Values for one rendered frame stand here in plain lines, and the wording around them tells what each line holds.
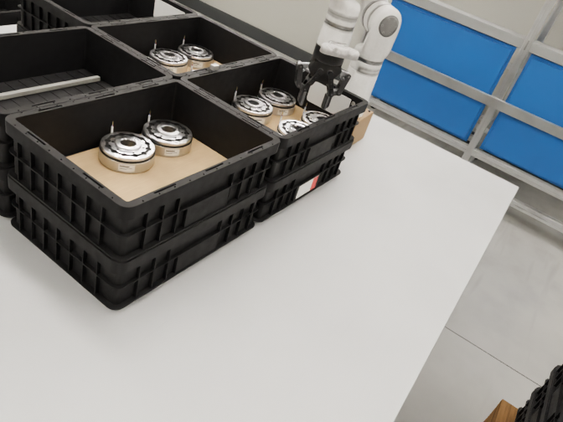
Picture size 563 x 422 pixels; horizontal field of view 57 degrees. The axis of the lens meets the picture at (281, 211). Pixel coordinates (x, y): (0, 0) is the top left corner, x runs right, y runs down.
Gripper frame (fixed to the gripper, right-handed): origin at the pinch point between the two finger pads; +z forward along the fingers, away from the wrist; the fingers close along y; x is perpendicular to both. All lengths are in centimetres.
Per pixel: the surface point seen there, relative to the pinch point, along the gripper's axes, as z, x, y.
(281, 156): 3.2, 24.4, 11.8
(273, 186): 9.8, 26.1, 11.9
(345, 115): -1.7, 8.7, -5.7
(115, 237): 6, 53, 43
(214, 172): -1, 42, 28
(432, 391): 90, 20, -70
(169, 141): 5.4, 21.4, 34.6
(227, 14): 81, -346, -25
